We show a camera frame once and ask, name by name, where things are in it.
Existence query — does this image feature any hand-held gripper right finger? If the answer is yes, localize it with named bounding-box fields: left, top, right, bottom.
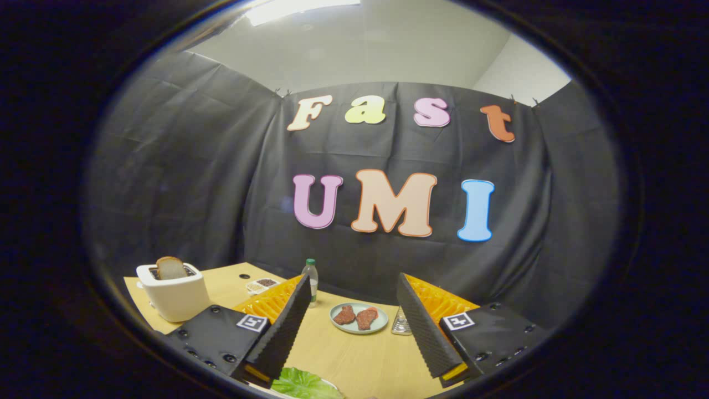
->
left=396, top=273, right=549, bottom=388

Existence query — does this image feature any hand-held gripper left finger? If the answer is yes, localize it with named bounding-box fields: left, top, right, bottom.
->
left=165, top=273, right=312, bottom=388

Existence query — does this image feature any small clear glass jar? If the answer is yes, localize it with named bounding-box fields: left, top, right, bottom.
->
left=391, top=306, right=413, bottom=336

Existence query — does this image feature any small divided seasoning tray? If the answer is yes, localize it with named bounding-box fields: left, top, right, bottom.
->
left=245, top=278, right=280, bottom=296

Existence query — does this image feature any clear bottle green cap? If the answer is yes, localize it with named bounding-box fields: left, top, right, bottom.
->
left=301, top=258, right=320, bottom=309

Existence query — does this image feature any green lettuce leaf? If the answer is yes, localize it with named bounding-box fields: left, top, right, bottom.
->
left=270, top=367, right=344, bottom=399

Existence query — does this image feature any pale green plate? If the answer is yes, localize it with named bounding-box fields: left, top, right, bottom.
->
left=330, top=302, right=389, bottom=335

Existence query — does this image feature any white toaster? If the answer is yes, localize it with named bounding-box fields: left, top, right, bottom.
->
left=136, top=262, right=212, bottom=323

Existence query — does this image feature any brown bread slice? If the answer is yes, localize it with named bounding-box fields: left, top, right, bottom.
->
left=156, top=256, right=188, bottom=280

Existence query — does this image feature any black backdrop cloth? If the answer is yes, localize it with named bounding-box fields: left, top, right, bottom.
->
left=83, top=51, right=624, bottom=333

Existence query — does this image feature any ceiling light panel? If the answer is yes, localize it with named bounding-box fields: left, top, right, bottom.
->
left=244, top=0, right=361, bottom=27

